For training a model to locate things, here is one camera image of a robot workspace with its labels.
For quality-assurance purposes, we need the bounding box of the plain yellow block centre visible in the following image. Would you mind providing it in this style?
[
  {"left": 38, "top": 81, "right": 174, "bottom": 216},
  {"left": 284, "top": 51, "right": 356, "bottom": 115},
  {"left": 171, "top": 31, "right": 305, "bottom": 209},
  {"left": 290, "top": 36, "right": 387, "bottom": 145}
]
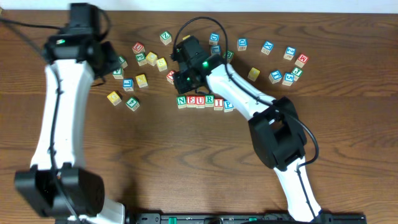
[{"left": 248, "top": 67, "right": 260, "bottom": 82}]

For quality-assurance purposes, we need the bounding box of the blue 5 block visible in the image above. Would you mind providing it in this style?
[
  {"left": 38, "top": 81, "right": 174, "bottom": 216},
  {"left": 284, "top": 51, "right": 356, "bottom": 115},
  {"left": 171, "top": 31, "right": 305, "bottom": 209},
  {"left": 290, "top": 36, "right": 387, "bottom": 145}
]
[{"left": 282, "top": 73, "right": 295, "bottom": 86}]

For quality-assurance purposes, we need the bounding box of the yellow block far left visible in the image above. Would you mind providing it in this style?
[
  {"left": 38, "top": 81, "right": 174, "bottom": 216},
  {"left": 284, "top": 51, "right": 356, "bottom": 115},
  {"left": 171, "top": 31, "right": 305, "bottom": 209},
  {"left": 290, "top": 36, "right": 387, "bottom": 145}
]
[{"left": 107, "top": 91, "right": 122, "bottom": 106}]

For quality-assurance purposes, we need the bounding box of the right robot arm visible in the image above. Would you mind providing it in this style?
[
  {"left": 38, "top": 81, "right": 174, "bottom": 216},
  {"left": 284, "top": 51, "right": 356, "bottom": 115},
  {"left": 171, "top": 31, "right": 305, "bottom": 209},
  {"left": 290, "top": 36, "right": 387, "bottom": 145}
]
[{"left": 171, "top": 36, "right": 322, "bottom": 222}]

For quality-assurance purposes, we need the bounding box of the blue T block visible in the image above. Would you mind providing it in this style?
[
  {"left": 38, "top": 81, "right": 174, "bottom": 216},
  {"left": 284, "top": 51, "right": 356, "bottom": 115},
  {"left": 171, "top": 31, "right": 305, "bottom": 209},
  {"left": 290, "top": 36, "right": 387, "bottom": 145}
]
[{"left": 269, "top": 70, "right": 282, "bottom": 84}]

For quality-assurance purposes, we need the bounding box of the blue L block centre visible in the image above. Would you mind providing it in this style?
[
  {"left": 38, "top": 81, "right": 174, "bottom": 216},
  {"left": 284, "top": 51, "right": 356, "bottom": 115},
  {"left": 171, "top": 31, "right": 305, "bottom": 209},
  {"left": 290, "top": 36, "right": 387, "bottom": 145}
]
[{"left": 210, "top": 45, "right": 221, "bottom": 55}]

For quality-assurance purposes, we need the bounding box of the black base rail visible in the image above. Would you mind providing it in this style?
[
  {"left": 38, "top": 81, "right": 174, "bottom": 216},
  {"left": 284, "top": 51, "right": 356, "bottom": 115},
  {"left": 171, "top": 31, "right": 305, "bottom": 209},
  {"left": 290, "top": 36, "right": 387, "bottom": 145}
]
[{"left": 131, "top": 213, "right": 368, "bottom": 224}]

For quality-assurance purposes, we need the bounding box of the yellow S block left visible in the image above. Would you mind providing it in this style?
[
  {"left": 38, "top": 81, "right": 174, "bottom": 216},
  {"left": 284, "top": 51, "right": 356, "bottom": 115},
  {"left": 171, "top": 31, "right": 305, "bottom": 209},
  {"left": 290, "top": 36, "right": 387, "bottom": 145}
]
[{"left": 156, "top": 58, "right": 167, "bottom": 72}]

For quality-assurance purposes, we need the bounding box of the green B block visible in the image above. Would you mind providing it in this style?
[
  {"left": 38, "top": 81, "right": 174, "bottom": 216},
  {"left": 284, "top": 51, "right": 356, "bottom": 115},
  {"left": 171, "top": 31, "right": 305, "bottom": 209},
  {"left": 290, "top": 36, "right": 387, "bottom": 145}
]
[{"left": 223, "top": 50, "right": 234, "bottom": 63}]

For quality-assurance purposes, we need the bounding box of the blue D block top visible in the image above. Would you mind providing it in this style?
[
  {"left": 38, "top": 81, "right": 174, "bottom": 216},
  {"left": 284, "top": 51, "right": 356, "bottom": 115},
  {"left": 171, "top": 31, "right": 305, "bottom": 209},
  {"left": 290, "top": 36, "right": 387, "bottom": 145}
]
[{"left": 209, "top": 33, "right": 220, "bottom": 45}]

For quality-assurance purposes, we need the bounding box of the green R block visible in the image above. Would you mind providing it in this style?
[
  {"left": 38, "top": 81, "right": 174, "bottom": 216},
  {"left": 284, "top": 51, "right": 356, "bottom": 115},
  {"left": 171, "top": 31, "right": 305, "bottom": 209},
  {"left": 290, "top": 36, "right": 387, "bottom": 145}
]
[{"left": 205, "top": 95, "right": 215, "bottom": 108}]

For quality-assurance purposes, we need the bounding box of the red A block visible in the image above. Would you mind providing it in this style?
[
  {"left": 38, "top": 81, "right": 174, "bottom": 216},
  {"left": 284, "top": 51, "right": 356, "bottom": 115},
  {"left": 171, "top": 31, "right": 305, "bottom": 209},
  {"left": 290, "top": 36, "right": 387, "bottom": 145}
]
[{"left": 166, "top": 70, "right": 175, "bottom": 85}]

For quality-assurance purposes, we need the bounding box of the yellow K block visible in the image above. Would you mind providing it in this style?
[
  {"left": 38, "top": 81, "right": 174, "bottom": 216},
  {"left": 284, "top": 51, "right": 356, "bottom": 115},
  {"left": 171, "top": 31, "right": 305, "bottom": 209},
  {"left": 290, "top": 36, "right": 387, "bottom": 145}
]
[{"left": 136, "top": 74, "right": 148, "bottom": 88}]

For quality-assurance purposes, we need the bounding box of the green V block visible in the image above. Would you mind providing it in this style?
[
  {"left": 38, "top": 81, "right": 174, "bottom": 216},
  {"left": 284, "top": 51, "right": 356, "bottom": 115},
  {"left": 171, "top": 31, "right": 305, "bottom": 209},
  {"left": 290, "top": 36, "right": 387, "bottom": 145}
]
[{"left": 113, "top": 67, "right": 124, "bottom": 80}]

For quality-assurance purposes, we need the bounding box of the green 4 block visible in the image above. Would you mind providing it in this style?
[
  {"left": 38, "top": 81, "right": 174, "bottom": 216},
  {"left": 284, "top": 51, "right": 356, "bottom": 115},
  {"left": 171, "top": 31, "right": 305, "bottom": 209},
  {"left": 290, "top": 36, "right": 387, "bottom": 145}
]
[{"left": 126, "top": 97, "right": 140, "bottom": 111}]

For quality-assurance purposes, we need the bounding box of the red I block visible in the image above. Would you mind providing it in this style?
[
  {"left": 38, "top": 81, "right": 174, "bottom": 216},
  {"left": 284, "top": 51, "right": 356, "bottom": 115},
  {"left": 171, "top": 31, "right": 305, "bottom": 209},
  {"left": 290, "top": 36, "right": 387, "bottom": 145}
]
[{"left": 213, "top": 98, "right": 224, "bottom": 111}]

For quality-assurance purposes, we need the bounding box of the red M block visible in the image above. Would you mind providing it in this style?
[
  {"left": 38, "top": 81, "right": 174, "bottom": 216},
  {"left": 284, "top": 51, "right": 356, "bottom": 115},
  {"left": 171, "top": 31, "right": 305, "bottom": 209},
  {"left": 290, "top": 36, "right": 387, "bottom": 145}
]
[{"left": 295, "top": 54, "right": 309, "bottom": 68}]

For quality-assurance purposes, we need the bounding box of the blue D block right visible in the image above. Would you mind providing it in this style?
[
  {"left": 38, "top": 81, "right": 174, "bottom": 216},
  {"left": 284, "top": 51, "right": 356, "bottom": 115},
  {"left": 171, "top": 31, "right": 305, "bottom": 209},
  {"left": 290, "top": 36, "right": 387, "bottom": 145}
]
[{"left": 237, "top": 38, "right": 248, "bottom": 51}]

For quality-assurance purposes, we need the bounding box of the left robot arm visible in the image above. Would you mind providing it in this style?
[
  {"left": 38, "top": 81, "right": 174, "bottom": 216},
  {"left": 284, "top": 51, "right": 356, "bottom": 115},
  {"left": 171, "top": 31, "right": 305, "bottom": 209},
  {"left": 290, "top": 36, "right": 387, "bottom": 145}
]
[{"left": 14, "top": 3, "right": 127, "bottom": 223}]

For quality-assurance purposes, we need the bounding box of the red u block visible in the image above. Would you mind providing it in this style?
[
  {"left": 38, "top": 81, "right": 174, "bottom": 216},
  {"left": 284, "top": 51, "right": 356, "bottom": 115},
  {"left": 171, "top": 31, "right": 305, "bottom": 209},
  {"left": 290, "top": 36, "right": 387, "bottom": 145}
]
[
  {"left": 195, "top": 96, "right": 205, "bottom": 108},
  {"left": 132, "top": 42, "right": 146, "bottom": 54}
]

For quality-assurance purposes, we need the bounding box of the green N block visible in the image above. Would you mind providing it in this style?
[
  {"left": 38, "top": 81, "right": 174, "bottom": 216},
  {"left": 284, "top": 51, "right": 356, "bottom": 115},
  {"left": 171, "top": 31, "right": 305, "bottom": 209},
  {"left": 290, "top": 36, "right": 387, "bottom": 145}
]
[{"left": 176, "top": 96, "right": 187, "bottom": 109}]

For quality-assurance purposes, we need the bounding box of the green J block right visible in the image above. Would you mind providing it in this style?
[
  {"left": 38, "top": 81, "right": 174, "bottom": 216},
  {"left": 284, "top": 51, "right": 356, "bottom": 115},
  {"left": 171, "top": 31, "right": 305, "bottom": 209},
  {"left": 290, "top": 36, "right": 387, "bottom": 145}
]
[{"left": 292, "top": 67, "right": 303, "bottom": 82}]

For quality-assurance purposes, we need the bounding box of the blue d block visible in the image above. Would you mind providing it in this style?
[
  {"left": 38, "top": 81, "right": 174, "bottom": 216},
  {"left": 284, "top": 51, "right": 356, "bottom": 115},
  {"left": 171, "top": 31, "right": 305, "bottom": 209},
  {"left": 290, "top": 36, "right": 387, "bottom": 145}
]
[
  {"left": 237, "top": 38, "right": 248, "bottom": 51},
  {"left": 209, "top": 33, "right": 220, "bottom": 45}
]

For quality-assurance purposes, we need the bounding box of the green j block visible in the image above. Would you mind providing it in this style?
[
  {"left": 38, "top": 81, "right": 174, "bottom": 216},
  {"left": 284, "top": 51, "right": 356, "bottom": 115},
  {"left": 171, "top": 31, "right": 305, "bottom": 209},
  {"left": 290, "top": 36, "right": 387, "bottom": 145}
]
[
  {"left": 292, "top": 67, "right": 303, "bottom": 82},
  {"left": 135, "top": 52, "right": 147, "bottom": 66}
]

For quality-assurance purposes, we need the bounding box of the blue L block left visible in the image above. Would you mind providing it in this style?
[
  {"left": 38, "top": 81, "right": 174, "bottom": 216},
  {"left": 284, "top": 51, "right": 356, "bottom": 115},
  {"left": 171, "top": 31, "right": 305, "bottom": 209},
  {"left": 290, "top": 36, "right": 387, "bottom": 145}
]
[{"left": 123, "top": 78, "right": 134, "bottom": 91}]

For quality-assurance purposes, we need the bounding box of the red E block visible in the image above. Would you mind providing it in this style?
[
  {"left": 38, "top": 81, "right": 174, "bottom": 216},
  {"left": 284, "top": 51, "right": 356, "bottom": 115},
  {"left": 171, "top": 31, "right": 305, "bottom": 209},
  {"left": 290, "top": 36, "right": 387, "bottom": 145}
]
[{"left": 187, "top": 96, "right": 197, "bottom": 108}]

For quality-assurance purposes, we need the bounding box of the yellow C block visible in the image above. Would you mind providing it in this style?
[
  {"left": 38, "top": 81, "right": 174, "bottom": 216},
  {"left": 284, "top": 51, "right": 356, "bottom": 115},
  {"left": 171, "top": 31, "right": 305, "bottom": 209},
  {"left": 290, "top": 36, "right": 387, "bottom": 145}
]
[{"left": 146, "top": 52, "right": 158, "bottom": 66}]

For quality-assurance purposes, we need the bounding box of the blue X block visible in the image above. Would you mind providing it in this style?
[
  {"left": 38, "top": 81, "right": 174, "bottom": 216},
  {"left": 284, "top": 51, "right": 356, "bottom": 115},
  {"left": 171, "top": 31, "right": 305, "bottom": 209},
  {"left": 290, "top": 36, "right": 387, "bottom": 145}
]
[{"left": 261, "top": 41, "right": 274, "bottom": 55}]

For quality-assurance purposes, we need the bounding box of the blue 2 block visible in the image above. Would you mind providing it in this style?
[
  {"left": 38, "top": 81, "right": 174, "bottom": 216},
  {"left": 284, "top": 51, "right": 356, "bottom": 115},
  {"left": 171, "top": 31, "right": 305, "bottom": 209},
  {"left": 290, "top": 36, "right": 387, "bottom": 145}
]
[{"left": 283, "top": 47, "right": 296, "bottom": 60}]

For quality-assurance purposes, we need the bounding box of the blue l block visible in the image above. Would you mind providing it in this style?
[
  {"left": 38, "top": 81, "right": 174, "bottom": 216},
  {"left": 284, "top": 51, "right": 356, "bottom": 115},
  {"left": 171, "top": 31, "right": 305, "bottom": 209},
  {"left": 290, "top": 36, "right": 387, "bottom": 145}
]
[
  {"left": 123, "top": 78, "right": 134, "bottom": 91},
  {"left": 210, "top": 45, "right": 221, "bottom": 55}
]

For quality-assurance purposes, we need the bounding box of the green J block left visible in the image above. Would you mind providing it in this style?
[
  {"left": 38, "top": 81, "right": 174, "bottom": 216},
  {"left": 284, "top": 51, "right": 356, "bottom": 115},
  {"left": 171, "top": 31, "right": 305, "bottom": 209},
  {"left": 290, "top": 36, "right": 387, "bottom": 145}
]
[{"left": 135, "top": 52, "right": 147, "bottom": 66}]

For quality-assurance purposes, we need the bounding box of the blue P block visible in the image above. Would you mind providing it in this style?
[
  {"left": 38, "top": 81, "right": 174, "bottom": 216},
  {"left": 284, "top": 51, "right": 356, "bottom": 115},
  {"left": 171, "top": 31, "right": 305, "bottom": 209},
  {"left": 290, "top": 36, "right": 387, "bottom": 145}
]
[{"left": 223, "top": 100, "right": 234, "bottom": 113}]

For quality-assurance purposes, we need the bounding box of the green Z block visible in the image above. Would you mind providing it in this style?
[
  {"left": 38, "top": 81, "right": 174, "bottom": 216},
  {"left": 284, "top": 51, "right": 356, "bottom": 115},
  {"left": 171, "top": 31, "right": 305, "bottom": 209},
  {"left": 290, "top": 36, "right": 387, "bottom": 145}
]
[{"left": 160, "top": 31, "right": 172, "bottom": 45}]

